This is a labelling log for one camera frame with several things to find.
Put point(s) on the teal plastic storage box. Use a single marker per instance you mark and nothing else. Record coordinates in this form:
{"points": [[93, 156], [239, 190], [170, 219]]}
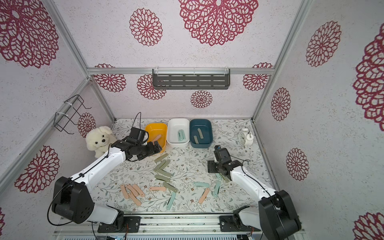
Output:
{"points": [[206, 127]]}

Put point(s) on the grey wall shelf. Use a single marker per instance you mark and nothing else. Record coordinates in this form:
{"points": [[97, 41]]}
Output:
{"points": [[195, 79]]}

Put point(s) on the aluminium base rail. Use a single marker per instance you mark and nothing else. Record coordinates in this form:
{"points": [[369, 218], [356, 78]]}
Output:
{"points": [[162, 227]]}

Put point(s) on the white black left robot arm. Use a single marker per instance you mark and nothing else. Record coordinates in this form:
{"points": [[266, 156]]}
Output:
{"points": [[72, 196]]}

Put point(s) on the white plastic storage box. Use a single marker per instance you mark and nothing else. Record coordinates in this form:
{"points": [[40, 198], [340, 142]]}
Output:
{"points": [[172, 135]]}

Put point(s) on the white plush dog toy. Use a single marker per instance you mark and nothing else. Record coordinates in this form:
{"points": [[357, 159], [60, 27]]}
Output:
{"points": [[99, 140]]}

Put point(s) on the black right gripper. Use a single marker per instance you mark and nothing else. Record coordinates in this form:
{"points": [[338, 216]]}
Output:
{"points": [[218, 168]]}

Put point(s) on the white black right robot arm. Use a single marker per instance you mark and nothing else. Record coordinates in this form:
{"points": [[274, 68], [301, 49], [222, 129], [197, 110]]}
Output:
{"points": [[276, 216]]}

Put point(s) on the yellow plastic storage box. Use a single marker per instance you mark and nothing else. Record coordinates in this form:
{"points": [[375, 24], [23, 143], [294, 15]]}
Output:
{"points": [[158, 132]]}

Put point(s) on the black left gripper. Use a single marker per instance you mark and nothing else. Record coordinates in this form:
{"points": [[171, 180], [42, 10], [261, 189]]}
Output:
{"points": [[152, 150]]}

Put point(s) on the black wire wall rack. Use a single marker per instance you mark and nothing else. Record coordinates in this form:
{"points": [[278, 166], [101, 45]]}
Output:
{"points": [[71, 109]]}

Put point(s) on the white twin-bell alarm clock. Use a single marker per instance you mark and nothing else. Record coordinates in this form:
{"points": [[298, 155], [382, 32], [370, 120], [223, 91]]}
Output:
{"points": [[245, 137]]}

